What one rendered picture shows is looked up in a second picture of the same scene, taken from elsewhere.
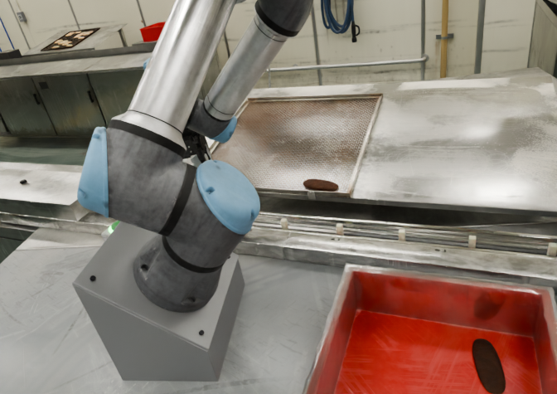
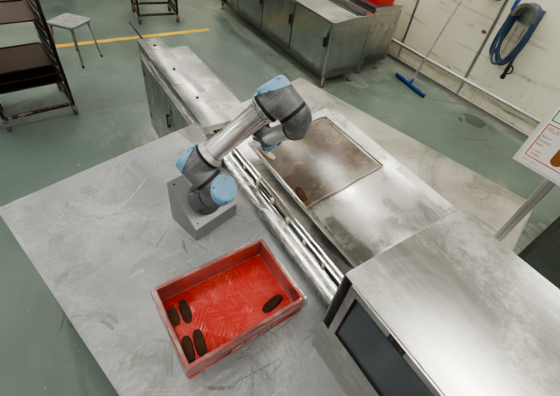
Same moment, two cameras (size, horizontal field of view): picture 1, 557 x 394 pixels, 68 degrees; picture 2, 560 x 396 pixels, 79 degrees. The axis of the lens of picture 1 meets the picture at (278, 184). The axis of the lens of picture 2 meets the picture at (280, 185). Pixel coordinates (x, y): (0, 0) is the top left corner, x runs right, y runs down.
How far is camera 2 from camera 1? 0.84 m
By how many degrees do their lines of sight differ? 25
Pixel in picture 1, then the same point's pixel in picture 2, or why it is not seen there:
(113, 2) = not seen: outside the picture
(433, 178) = (344, 228)
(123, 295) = (180, 196)
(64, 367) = (160, 198)
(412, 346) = (259, 279)
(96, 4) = not seen: outside the picture
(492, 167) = (372, 243)
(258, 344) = (217, 239)
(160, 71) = (219, 138)
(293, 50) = (455, 54)
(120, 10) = not seen: outside the picture
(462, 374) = (262, 298)
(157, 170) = (201, 171)
